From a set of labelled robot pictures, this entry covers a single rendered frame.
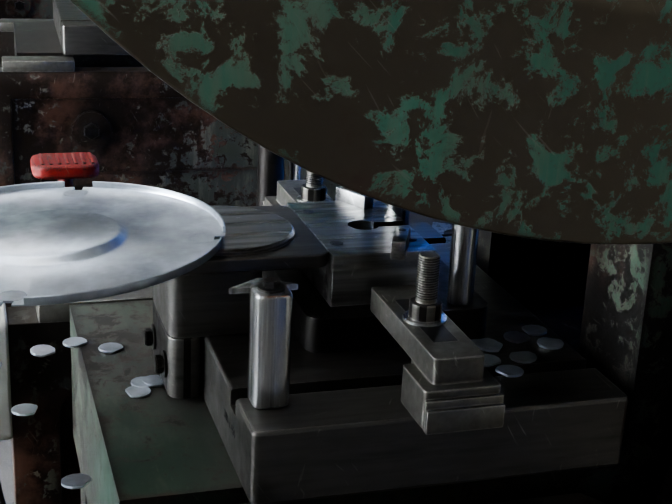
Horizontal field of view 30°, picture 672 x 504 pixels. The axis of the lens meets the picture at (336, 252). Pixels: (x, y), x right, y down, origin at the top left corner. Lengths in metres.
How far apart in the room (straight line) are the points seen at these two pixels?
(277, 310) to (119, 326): 0.36
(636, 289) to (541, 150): 0.43
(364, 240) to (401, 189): 0.48
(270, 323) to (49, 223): 0.25
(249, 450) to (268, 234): 0.22
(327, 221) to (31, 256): 0.27
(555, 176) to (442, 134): 0.06
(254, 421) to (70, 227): 0.25
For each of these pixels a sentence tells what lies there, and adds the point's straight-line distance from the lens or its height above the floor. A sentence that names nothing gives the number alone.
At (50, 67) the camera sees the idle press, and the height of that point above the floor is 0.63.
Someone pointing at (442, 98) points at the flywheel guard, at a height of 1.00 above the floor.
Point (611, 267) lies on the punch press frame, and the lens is 1.05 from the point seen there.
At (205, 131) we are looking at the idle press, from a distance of 2.64.
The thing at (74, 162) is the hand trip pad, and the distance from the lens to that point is 1.36.
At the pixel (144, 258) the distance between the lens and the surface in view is 0.99.
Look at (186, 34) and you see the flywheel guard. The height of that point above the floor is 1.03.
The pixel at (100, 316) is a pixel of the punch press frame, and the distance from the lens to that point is 1.26.
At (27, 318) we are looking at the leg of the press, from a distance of 1.32.
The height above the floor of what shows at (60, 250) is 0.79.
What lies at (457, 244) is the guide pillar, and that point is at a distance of 1.04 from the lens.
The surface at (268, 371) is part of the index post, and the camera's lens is 0.92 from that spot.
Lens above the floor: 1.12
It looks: 19 degrees down
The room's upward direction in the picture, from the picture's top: 3 degrees clockwise
